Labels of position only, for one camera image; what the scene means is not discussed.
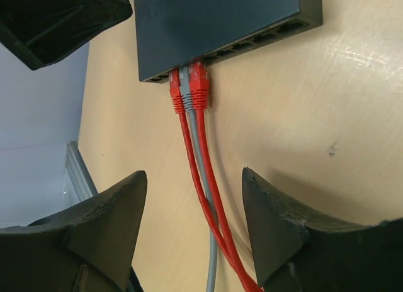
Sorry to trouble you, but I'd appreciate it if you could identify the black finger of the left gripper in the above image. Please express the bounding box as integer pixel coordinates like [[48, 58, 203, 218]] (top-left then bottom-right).
[[1, 0, 132, 70]]

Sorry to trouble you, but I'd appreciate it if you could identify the aluminium rail frame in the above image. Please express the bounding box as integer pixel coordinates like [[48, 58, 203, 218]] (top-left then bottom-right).
[[62, 141, 98, 208]]

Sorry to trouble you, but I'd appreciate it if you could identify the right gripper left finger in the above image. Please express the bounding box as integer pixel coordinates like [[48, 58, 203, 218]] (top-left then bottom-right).
[[1, 171, 147, 291]]

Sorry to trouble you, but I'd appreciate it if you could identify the grey patch cable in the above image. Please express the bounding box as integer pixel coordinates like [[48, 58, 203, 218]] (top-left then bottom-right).
[[178, 67, 220, 292]]

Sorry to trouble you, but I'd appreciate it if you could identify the red patch cable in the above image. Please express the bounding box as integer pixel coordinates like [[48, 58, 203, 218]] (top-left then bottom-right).
[[168, 68, 227, 242], [188, 60, 264, 292]]

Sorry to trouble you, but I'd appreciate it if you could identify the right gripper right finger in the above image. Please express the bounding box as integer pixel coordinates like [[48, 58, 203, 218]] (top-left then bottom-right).
[[242, 167, 402, 291]]

